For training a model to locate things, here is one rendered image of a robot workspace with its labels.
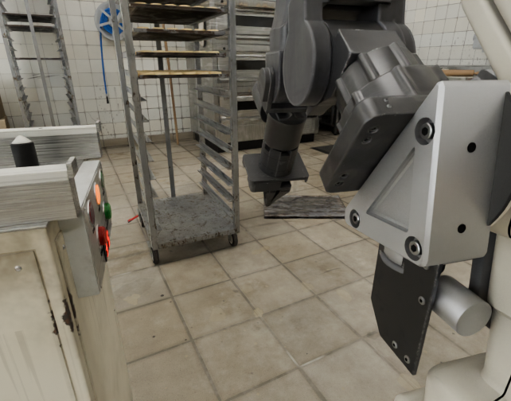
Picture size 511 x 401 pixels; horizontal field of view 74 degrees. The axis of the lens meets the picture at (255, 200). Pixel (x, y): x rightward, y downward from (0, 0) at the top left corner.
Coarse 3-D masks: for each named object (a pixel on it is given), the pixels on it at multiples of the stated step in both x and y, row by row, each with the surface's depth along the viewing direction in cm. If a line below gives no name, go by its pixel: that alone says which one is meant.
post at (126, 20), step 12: (120, 0) 131; (132, 48) 138; (132, 60) 140; (132, 72) 142; (132, 84) 143; (132, 96) 145; (144, 144) 154; (144, 156) 155; (144, 168) 157; (144, 180) 159; (156, 240) 172
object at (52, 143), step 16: (16, 128) 62; (32, 128) 62; (48, 128) 62; (64, 128) 62; (80, 128) 63; (96, 128) 64; (0, 144) 60; (48, 144) 62; (64, 144) 63; (80, 144) 64; (96, 144) 65; (0, 160) 61; (48, 160) 63; (64, 160) 64
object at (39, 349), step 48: (0, 240) 38; (48, 240) 40; (0, 288) 40; (48, 288) 41; (0, 336) 42; (48, 336) 44; (96, 336) 57; (0, 384) 44; (48, 384) 46; (96, 384) 53
